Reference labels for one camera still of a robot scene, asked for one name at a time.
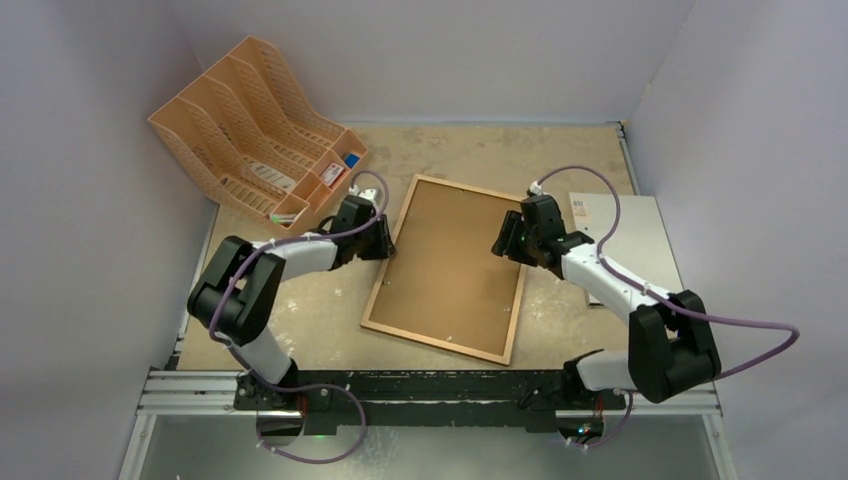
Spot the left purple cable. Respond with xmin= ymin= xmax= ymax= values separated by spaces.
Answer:
xmin=207 ymin=170 xmax=391 ymax=392

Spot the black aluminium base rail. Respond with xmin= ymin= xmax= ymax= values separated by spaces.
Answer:
xmin=137 ymin=370 xmax=720 ymax=440

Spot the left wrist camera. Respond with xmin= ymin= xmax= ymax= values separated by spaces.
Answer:
xmin=348 ymin=185 xmax=384 ymax=207

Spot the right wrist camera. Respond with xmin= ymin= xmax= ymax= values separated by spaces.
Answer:
xmin=526 ymin=182 xmax=546 ymax=197

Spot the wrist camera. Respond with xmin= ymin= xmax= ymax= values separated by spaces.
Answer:
xmin=348 ymin=185 xmax=384 ymax=207
xmin=526 ymin=182 xmax=546 ymax=197

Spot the brown wooden picture frame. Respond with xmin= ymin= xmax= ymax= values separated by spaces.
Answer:
xmin=360 ymin=174 xmax=531 ymax=367

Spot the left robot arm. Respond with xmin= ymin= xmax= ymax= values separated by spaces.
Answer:
xmin=186 ymin=195 xmax=396 ymax=409

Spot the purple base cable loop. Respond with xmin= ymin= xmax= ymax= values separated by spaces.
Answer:
xmin=255 ymin=384 xmax=368 ymax=466

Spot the green white small item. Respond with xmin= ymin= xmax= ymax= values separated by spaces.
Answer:
xmin=268 ymin=213 xmax=297 ymax=226

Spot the white panel sheet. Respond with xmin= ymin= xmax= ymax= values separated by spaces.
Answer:
xmin=569 ymin=192 xmax=683 ymax=292

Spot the orange plastic file organizer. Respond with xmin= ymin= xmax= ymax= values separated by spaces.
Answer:
xmin=148 ymin=36 xmax=369 ymax=237

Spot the red white small box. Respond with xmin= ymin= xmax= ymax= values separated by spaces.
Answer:
xmin=320 ymin=162 xmax=347 ymax=188

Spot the blue small box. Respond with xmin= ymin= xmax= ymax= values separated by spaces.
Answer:
xmin=343 ymin=153 xmax=361 ymax=169

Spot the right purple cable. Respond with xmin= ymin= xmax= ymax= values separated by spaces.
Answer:
xmin=533 ymin=165 xmax=801 ymax=452

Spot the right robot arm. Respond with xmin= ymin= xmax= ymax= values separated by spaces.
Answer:
xmin=492 ymin=194 xmax=722 ymax=407

